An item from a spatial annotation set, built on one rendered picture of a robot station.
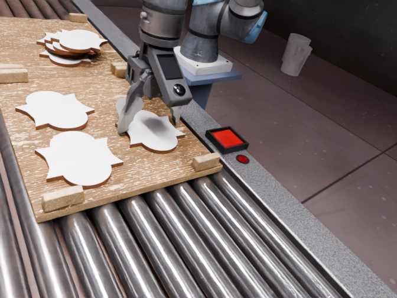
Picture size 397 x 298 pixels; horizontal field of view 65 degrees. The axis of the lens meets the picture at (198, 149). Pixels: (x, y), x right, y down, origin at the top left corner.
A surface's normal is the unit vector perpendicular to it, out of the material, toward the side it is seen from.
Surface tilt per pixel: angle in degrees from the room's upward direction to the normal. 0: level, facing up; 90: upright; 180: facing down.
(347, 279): 0
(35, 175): 0
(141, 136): 0
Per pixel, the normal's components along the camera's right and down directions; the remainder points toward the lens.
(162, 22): 0.05, 0.59
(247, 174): 0.24, -0.78
